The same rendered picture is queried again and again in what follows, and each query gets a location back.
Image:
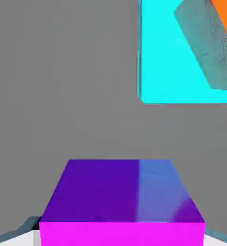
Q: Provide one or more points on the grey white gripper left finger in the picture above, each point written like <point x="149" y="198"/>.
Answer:
<point x="19" y="238"/>

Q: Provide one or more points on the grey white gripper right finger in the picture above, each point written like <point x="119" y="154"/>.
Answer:
<point x="217" y="240"/>

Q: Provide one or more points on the small magenta cube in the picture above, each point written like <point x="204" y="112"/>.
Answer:
<point x="113" y="211"/>

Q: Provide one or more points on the small orange cube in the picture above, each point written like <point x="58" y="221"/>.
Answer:
<point x="205" y="38"/>

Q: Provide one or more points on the large cyan box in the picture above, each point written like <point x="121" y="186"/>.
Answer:
<point x="159" y="57"/>

